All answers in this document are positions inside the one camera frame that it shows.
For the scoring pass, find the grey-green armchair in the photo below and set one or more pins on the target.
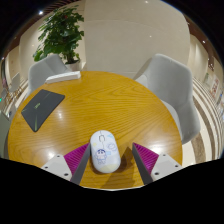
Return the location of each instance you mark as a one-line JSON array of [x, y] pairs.
[[3, 133]]

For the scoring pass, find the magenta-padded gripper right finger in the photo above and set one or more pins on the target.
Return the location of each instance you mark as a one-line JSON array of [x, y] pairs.
[[147, 160]]

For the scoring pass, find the white power strip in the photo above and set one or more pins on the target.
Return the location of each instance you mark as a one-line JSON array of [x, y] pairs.
[[63, 77]]

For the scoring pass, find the green potted plant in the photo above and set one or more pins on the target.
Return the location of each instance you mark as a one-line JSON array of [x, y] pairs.
[[60, 36]]

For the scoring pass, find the small white chair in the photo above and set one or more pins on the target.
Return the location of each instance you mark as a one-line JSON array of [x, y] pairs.
[[15, 81]]

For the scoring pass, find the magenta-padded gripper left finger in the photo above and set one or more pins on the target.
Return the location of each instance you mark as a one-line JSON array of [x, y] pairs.
[[75, 160]]

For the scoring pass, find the white cartoon-print computer mouse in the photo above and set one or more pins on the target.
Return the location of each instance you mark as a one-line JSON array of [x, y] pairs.
[[105, 151]]

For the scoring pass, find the light grey shell chair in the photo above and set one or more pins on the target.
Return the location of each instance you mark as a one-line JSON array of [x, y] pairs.
[[43, 71], [170, 90]]

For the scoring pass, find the dark grey mouse pad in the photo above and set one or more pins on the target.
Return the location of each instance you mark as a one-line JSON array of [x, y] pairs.
[[41, 108]]

